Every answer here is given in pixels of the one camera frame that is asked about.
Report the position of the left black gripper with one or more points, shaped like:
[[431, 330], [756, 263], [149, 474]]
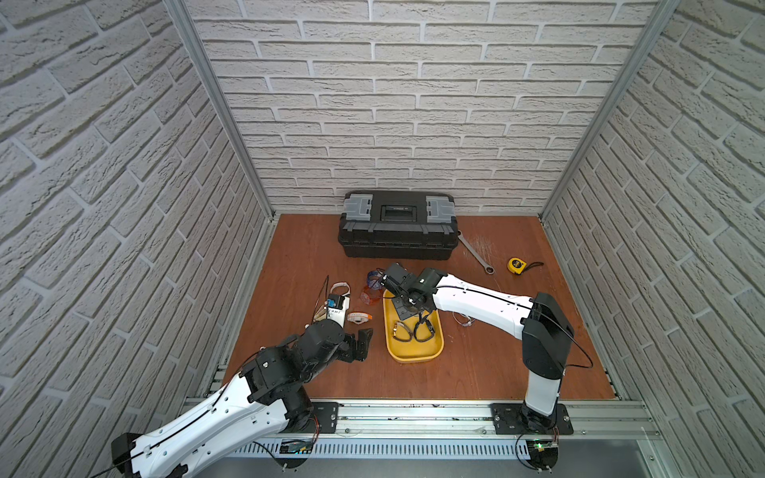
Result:
[[361, 345]]

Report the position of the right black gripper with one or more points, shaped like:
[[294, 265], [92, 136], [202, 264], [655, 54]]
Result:
[[401, 312]]

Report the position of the pink orange watch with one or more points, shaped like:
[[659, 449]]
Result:
[[359, 318]]

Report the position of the dark brown strap watch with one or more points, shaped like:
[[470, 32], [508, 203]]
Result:
[[402, 333]]

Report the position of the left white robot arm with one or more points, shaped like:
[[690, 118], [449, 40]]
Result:
[[266, 396]]

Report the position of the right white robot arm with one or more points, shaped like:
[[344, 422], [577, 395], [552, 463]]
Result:
[[544, 331]]

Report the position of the red transparent watch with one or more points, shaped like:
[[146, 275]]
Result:
[[370, 296]]

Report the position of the blue transparent watch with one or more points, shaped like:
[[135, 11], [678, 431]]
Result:
[[375, 280]]

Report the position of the white band watch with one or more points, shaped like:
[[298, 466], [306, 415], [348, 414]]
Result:
[[341, 289]]

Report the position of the yellow rectangular tray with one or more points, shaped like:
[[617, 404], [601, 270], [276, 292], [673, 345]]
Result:
[[412, 352]]

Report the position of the black plastic toolbox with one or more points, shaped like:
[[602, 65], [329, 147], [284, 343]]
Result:
[[394, 224]]

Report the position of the silver combination wrench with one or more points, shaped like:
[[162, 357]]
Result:
[[488, 269]]

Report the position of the yellow tape measure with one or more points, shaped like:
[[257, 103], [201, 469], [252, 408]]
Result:
[[516, 266]]

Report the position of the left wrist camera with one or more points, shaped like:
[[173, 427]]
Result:
[[337, 308]]

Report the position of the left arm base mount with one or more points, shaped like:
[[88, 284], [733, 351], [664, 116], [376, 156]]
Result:
[[323, 417]]

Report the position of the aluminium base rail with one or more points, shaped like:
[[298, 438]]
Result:
[[452, 429]]

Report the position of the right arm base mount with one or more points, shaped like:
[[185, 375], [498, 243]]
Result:
[[515, 418]]

